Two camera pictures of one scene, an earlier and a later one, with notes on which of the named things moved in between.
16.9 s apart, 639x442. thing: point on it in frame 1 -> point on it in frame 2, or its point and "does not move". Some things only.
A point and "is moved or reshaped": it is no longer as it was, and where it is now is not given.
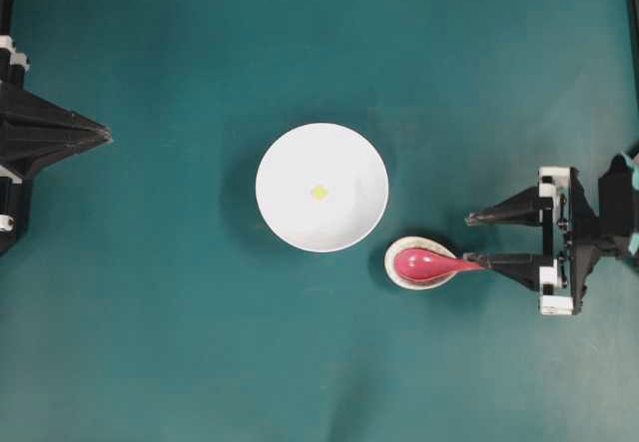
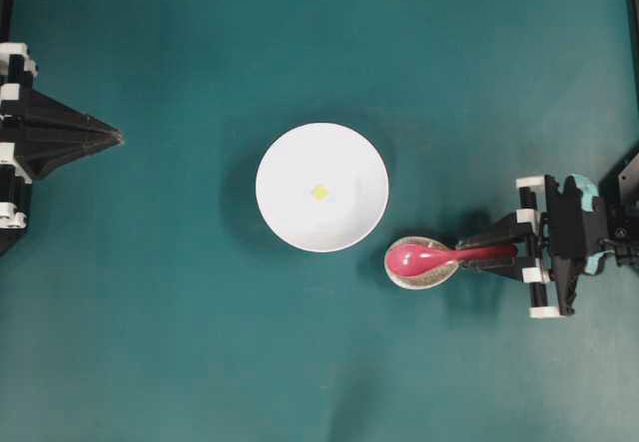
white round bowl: x=321 y=154 does not move
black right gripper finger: x=521 y=209 -> x=516 y=228
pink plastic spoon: x=424 y=264 is moved or reshaped
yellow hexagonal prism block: x=319 y=192 does not move
